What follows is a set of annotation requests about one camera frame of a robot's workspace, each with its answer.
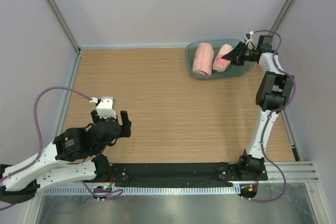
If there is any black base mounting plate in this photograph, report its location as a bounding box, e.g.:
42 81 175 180
111 162 268 188

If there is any white slotted cable duct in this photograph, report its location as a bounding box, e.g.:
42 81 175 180
44 185 240 196

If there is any coral pink printed towel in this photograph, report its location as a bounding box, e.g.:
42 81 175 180
213 44 234 72

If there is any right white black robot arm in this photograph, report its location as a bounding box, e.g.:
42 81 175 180
222 31 296 180

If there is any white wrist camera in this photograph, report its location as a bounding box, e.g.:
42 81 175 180
244 31 255 50
90 97 117 119

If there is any aluminium front rail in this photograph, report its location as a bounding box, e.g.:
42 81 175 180
265 162 319 183

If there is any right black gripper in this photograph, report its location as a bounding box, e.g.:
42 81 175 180
220 42 255 66

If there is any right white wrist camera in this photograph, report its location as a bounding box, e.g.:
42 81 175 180
244 31 255 50

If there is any blue translucent plastic tub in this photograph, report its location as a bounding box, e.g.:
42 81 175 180
185 39 254 80

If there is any light pink towel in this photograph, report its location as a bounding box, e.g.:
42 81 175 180
192 42 214 76

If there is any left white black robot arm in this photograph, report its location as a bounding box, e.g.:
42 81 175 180
1 110 132 205

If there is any left aluminium frame post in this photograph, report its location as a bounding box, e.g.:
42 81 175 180
31 0 81 53

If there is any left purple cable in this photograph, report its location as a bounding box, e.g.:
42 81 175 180
0 86 124 200

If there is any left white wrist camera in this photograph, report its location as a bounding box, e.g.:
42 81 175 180
90 97 117 119

